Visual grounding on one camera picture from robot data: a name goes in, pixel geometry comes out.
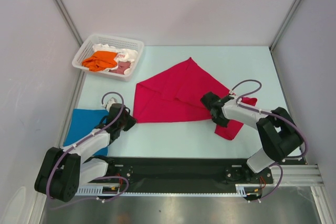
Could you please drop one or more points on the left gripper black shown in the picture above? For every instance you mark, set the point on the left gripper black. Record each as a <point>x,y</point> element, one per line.
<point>132,120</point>

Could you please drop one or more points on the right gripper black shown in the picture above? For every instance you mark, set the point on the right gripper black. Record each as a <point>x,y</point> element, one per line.
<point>223,123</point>

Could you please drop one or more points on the red t shirt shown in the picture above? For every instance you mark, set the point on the red t shirt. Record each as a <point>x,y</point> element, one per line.
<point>174,95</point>

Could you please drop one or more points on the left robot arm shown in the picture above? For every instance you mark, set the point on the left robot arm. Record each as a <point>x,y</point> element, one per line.
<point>65,169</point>

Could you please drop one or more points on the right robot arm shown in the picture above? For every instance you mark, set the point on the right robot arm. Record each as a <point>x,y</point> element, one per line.
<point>278,134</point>

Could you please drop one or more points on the folded blue t shirt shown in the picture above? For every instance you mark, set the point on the folded blue t shirt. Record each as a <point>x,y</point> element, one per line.
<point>82,123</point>

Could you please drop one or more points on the maroon t shirt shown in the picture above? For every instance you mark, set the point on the maroon t shirt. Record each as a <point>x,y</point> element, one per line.
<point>123,68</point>

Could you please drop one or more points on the white t shirt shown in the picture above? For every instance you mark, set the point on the white t shirt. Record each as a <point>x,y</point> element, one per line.
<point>123,54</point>

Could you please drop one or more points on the orange t shirt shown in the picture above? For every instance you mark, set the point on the orange t shirt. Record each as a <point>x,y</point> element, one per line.
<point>100,60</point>

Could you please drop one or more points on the white plastic basket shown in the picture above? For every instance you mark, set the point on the white plastic basket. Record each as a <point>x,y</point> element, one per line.
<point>86,51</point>

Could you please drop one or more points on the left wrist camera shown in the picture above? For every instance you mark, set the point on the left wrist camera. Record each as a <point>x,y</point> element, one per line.
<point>107,105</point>

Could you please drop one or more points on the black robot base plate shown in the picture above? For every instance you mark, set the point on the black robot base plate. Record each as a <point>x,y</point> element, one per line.
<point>191,171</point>

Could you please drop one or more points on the white slotted cable duct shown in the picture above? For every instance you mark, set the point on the white slotted cable duct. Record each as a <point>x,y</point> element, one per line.
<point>173,189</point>

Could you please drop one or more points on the right aluminium frame post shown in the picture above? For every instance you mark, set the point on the right aluminium frame post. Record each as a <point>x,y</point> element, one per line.
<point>285,24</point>

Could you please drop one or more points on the aluminium frame post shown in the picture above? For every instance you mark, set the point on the aluminium frame post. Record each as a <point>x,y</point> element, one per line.
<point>285,24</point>
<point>68,21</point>

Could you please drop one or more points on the left aluminium frame post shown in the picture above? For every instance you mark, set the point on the left aluminium frame post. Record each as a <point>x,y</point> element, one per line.
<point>68,21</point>

